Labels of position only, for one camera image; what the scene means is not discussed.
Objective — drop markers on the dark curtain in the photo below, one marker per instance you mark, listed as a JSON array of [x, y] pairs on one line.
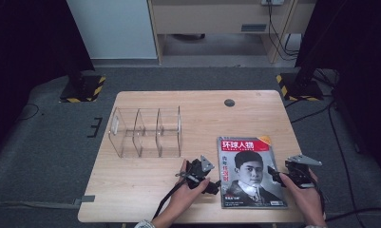
[[26, 47], [359, 47]]

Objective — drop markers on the dark round table grommet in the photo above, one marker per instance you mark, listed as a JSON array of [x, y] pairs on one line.
[[229, 103]]

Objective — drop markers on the clear acrylic divided organizer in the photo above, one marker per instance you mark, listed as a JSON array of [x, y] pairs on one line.
[[147, 133]]

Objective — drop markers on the person's left hand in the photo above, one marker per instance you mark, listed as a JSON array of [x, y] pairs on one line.
[[183, 199]]

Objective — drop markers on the black yellow striped stand base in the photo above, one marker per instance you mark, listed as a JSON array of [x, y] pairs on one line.
[[300, 88], [83, 90]]

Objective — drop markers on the white cabinet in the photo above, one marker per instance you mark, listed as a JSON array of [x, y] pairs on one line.
[[112, 28]]

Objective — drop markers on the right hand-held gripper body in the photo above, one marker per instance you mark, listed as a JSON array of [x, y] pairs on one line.
[[299, 174]]

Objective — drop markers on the red and grey portrait magazine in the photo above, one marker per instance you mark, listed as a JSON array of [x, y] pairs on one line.
[[251, 177]]

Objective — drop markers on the light wooden desk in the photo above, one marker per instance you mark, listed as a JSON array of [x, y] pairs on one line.
[[210, 19]]

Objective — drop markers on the person's right hand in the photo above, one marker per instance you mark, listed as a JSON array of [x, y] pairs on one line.
[[310, 201]]

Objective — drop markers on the white power strip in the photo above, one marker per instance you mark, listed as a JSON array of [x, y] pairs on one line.
[[272, 2]]

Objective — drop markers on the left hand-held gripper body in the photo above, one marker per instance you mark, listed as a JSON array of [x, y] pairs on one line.
[[196, 171]]

